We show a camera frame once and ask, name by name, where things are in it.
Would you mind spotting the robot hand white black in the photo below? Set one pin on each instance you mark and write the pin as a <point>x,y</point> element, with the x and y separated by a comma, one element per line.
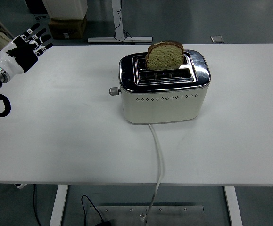
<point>13,64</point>

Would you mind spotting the grey toaster lever knob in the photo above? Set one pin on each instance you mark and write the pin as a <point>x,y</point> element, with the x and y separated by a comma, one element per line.
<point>113,91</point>

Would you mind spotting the cream toaster chrome top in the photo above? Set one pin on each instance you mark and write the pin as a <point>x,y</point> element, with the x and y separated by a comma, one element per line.
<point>162,110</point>

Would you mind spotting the black box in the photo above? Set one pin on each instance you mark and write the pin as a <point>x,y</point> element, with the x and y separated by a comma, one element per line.
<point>36,5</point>

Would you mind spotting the brown cardboard box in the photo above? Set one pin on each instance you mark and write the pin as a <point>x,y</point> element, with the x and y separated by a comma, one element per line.
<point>65,28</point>

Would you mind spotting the white appliance housing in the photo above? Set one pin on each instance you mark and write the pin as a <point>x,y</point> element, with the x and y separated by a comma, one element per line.
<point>65,9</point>

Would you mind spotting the white table leg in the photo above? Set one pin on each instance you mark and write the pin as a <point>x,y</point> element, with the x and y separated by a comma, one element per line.
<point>233,207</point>
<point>57,207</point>

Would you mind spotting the brown bread slice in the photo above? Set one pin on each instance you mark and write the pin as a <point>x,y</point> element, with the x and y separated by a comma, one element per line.
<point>164,58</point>

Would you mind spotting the grey floor outlet plate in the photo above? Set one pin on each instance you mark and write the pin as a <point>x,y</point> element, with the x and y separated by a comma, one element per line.
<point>217,39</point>

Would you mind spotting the grey metal plate with screws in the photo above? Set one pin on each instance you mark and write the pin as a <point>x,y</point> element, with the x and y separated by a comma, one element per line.
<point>174,216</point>

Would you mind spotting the white desk pedestal leg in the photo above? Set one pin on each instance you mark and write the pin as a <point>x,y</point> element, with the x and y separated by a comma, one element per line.
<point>115,23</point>

